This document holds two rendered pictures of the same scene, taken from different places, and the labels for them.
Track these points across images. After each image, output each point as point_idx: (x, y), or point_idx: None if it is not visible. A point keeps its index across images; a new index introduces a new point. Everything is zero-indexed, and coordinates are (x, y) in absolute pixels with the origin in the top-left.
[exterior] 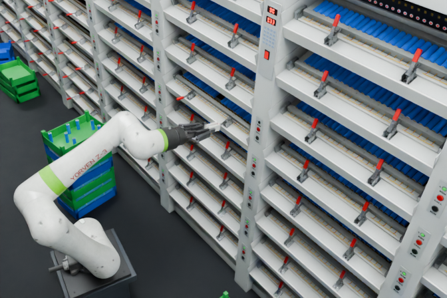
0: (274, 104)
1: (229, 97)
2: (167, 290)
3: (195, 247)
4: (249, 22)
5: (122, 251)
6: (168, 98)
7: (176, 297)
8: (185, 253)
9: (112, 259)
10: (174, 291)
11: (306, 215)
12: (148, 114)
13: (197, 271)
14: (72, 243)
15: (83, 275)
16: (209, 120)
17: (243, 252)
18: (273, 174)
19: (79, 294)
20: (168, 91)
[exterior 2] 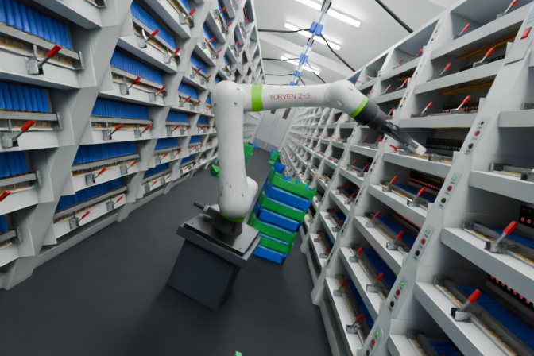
0: (515, 93)
1: (450, 122)
2: (257, 335)
3: (315, 339)
4: None
5: (252, 246)
6: (379, 169)
7: (259, 348)
8: (301, 334)
9: (243, 193)
10: (262, 342)
11: (517, 259)
12: (351, 202)
13: (300, 354)
14: (230, 121)
15: (210, 225)
16: (412, 165)
17: (372, 341)
18: (474, 218)
19: (193, 226)
20: (383, 161)
